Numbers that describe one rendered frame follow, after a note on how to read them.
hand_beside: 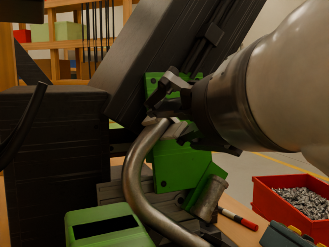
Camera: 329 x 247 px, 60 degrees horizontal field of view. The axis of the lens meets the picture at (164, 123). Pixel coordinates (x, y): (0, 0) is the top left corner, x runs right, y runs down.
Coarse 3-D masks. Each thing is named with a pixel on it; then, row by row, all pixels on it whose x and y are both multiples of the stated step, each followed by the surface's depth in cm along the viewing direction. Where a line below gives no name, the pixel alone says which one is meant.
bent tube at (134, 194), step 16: (144, 128) 46; (160, 128) 45; (144, 144) 44; (128, 160) 44; (128, 176) 43; (128, 192) 43; (144, 208) 43; (160, 224) 44; (176, 224) 45; (176, 240) 45; (192, 240) 46
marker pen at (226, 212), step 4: (220, 208) 76; (220, 212) 76; (224, 212) 75; (228, 212) 74; (228, 216) 74; (232, 216) 73; (236, 216) 72; (236, 220) 72; (240, 220) 71; (244, 220) 70; (248, 220) 70; (244, 224) 70; (248, 224) 69; (252, 224) 68; (256, 224) 68; (252, 228) 68; (256, 228) 68
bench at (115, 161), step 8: (112, 160) 130; (120, 160) 130; (0, 176) 110; (0, 184) 102; (0, 192) 95; (0, 200) 89; (0, 208) 84; (0, 216) 79; (0, 224) 75; (0, 232) 71; (8, 232) 71; (0, 240) 68; (8, 240) 68
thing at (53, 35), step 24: (48, 0) 334; (72, 0) 314; (96, 0) 301; (120, 0) 326; (24, 24) 423; (48, 24) 340; (72, 24) 341; (24, 48) 358; (48, 48) 340; (96, 48) 310; (48, 72) 362
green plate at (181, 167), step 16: (144, 80) 50; (176, 96) 51; (160, 144) 49; (176, 144) 50; (160, 160) 49; (176, 160) 50; (192, 160) 51; (208, 160) 52; (160, 176) 48; (176, 176) 49; (192, 176) 51; (160, 192) 48
